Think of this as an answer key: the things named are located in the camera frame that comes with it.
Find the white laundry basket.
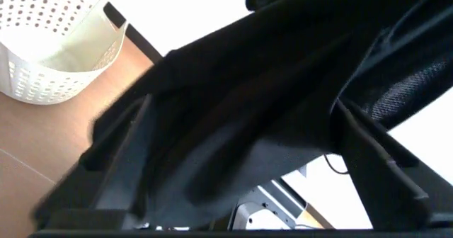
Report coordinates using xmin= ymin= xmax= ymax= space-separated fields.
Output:
xmin=0 ymin=0 xmax=128 ymax=106

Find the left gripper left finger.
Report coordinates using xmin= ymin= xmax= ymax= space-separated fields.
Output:
xmin=31 ymin=95 xmax=153 ymax=231

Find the black garment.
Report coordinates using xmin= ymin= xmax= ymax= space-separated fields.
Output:
xmin=88 ymin=0 xmax=453 ymax=230

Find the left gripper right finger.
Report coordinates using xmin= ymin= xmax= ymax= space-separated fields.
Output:
xmin=331 ymin=99 xmax=453 ymax=230

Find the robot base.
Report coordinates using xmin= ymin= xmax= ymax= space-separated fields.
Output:
xmin=229 ymin=177 xmax=333 ymax=231

